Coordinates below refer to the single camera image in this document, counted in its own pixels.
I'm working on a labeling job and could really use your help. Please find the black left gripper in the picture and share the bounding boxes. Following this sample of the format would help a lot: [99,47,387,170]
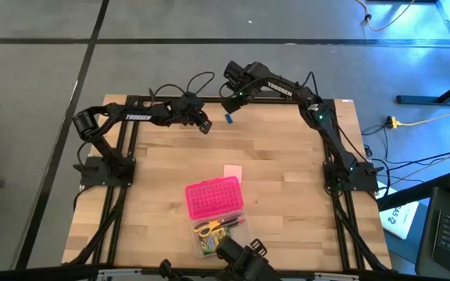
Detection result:
[165,94,213,136]

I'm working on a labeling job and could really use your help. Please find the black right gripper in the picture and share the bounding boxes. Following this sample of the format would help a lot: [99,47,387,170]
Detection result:
[221,60,259,116]

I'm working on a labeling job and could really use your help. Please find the pink sticky note pad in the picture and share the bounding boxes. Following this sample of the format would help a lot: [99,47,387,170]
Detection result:
[223,164,244,184]

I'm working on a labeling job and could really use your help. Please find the pink-lidded clear pencil box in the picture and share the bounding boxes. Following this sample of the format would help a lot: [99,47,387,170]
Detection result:
[184,176,252,259]

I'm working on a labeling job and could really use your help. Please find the yellow-handled scissors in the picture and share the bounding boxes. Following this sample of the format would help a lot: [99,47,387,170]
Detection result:
[193,219,228,238]

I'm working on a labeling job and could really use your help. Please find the dark maroon pen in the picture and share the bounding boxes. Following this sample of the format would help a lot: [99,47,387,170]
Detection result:
[215,214,242,230]

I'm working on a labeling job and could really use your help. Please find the green yellow crayon box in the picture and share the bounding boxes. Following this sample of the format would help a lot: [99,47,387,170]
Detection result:
[197,228,230,257]

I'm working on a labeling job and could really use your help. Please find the black diagonal desk bar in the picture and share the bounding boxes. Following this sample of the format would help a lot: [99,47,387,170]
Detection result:
[376,173,450,212]

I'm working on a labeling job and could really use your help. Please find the white paper with blue print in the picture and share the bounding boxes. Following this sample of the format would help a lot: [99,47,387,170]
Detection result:
[378,183,420,240]

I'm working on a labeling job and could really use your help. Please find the black overhead beam with brackets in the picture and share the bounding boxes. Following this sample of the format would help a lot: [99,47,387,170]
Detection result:
[0,264,450,281]

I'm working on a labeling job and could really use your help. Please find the black left wrist camera cable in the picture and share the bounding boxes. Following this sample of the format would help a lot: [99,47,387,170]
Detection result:
[148,71,216,103]

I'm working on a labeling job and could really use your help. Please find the cream cable with black plug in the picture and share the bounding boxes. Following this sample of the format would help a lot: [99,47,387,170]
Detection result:
[355,0,417,33]

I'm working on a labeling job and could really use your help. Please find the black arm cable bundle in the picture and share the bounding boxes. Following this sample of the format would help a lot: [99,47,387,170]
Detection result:
[63,186,127,266]
[334,190,391,272]

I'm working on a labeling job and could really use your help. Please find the black aluminium table frame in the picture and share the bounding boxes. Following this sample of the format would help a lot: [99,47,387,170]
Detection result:
[62,93,392,272]

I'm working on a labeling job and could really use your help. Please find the black desk leg frame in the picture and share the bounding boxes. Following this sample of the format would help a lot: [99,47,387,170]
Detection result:
[395,0,450,106]

